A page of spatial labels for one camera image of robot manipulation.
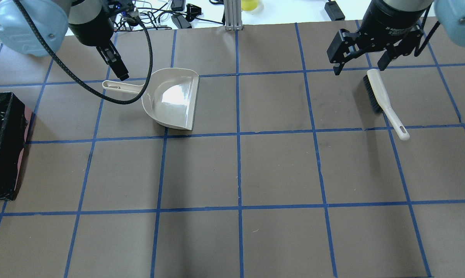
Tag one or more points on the white hand brush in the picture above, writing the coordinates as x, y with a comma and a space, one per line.
380, 102

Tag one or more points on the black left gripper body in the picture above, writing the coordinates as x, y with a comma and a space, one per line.
90, 34

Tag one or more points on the yellow round object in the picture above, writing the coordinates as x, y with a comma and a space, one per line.
249, 5

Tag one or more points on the beige dustpan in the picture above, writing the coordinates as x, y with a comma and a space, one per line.
171, 97

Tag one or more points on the aluminium profile post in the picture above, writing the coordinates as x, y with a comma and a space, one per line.
232, 13

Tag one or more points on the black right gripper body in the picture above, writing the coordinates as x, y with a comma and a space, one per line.
389, 21

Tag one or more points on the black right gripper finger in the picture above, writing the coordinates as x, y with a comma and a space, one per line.
409, 44
345, 47

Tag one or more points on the bin with black bag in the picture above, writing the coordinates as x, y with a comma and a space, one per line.
15, 119

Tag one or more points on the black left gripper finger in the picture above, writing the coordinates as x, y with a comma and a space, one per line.
111, 57

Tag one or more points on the black power adapter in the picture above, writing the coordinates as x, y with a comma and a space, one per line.
333, 11

